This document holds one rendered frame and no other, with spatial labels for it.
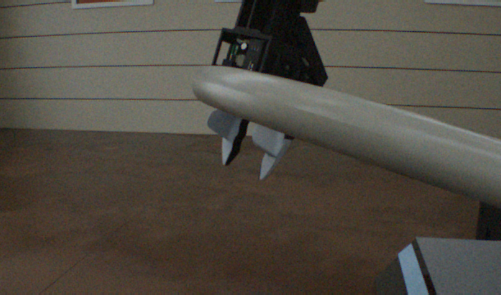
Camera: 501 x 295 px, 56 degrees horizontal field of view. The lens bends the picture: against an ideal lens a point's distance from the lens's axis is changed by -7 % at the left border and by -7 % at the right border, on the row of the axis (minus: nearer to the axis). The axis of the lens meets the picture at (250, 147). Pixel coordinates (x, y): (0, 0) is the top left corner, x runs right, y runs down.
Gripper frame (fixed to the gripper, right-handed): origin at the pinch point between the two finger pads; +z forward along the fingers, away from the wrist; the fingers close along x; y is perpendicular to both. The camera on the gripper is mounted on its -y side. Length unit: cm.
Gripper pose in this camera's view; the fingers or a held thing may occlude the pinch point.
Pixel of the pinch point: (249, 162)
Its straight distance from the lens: 58.5
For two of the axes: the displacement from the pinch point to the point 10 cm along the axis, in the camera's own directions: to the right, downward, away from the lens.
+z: -2.8, 9.5, 0.9
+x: 7.5, 2.8, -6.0
